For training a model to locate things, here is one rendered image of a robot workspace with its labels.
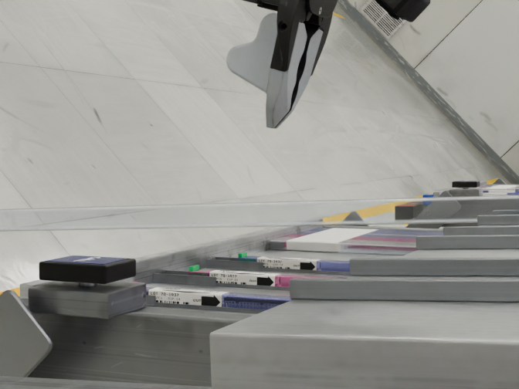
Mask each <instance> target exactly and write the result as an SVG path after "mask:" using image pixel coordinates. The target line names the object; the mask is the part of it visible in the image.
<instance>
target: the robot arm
mask: <svg viewBox="0 0 519 389"><path fill-rule="evenodd" d="M241 1H245V2H251V3H254V4H257V6H258V7H260V8H265V9H269V10H273V11H276V12H277V13H270V14H269V15H266V16H265V17H264V18H263V19H262V21H261V23H260V25H259V30H258V33H257V36H256V38H255V39H254V40H253V41H252V42H248V43H245V44H242V45H238V46H233V47H232V48H231V49H230V50H229V53H228V56H227V59H226V62H227V66H228V68H229V70H230V71H231V72H232V73H234V74H236V75H237V76H239V77H240V78H242V79H244V80H245V81H247V82H248V83H251V84H252V85H254V86H255V87H257V88H258V89H260V90H262V91H263V92H264V93H266V127H268V128H274V129H277V128H278V127H279V126H280V125H281V124H282V122H284V121H285V119H286V118H288V116H289V115H290V114H291V113H292V112H293V110H294V108H295V106H296V105H297V103H298V101H299V99H300V98H301V96H302V94H303V92H304V90H305V88H306V86H307V84H308V81H309V79H310V77H311V76H312V75H313V73H314V70H315V67H316V65H317V62H318V60H319V58H320V55H321V52H322V50H323V48H324V44H325V42H326V39H327V35H328V32H329V29H330V26H331V20H332V15H333V11H334V9H335V6H336V4H337V2H338V0H241ZM375 1H376V2H377V3H378V4H379V5H380V6H381V8H382V10H383V11H384V12H386V13H388V14H390V16H392V17H393V18H394V19H398V20H399V18H401V19H404V20H406V21H408V22H413V21H414V20H415V19H416V18H417V17H418V16H419V15H420V14H421V13H422V12H423V11H424V10H425V9H426V8H427V6H428V5H429V4H430V0H375ZM302 22H304V23H302Z"/></svg>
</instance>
